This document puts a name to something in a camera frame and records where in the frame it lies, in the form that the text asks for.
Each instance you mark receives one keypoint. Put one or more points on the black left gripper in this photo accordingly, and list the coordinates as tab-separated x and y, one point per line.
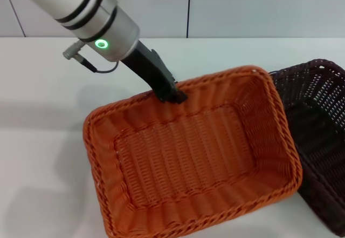
151	68

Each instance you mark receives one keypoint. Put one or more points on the orange woven plastic basket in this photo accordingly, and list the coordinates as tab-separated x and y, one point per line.
188	154

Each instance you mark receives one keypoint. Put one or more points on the dark brown woven basket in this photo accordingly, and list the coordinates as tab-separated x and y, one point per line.
318	130

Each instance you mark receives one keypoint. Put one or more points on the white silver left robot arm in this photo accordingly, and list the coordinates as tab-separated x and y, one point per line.
89	6

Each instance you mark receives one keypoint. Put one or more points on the black vertical wall strip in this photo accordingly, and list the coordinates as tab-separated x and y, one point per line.
189	19

